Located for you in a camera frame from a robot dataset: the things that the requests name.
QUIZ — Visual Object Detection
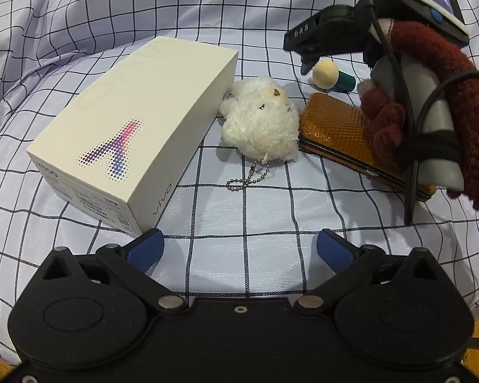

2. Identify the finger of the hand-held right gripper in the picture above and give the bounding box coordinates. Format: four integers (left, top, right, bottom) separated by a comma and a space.
299, 54, 322, 76

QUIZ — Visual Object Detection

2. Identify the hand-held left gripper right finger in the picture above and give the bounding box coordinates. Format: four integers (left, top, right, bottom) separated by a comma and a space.
293, 228, 448, 312

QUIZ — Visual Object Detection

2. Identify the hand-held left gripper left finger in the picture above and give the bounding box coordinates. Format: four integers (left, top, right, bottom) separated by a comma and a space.
40, 228, 188, 312

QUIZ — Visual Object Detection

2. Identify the white plush bear keychain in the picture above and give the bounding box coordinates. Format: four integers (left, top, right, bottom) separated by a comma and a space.
219, 77, 301, 192

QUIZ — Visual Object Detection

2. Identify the person's right hand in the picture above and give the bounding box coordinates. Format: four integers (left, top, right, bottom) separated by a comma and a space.
357, 18, 479, 226

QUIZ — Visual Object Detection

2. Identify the brown leather wallet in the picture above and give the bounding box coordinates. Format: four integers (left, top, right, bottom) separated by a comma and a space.
297, 93, 437, 202

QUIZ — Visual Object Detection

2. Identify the checked white bed sheet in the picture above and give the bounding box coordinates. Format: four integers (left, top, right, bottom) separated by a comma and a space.
0, 0, 479, 368

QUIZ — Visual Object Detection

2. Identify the white cardboard box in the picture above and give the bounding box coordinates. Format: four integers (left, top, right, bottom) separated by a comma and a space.
26, 36, 239, 237

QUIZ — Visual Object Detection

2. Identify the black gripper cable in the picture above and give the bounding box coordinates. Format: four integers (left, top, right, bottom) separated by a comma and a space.
365, 0, 479, 226

